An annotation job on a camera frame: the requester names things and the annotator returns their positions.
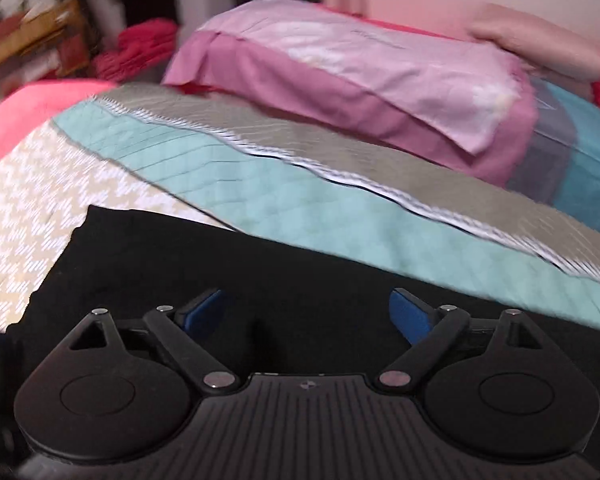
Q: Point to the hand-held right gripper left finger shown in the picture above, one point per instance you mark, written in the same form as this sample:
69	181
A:
202	310

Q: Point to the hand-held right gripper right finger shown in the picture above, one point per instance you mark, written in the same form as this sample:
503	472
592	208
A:
405	317

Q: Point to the black pants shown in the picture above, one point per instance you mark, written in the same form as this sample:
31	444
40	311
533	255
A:
280	270

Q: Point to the zigzag teal grey quilt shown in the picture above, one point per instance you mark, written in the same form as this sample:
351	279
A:
130	175

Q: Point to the grey teal striped pillow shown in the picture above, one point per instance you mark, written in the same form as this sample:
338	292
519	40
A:
575	160

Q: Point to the coral pink blanket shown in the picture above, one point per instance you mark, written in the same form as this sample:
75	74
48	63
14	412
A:
25	110

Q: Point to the pink pillow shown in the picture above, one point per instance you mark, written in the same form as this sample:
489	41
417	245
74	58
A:
330	60

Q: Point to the red cloth pile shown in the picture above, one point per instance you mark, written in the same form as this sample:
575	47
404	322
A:
140	45

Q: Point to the peach pillow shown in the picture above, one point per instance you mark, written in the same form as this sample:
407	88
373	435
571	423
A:
530	45

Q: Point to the wooden shelf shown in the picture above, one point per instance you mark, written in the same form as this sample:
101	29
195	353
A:
35	35

